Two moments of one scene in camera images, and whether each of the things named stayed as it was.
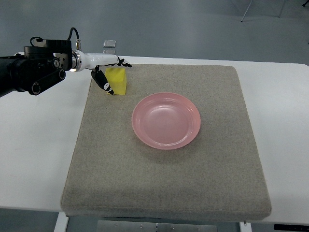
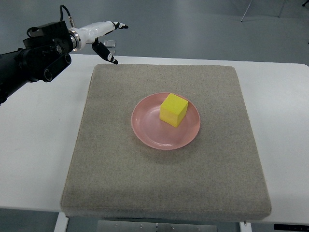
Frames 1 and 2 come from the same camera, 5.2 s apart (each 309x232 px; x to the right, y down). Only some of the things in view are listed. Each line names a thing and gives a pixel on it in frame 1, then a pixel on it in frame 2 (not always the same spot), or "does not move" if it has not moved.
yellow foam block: (117, 78) → (173, 109)
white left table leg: (62, 222) does not move
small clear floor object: (109, 43) does not move
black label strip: (290, 227) does not move
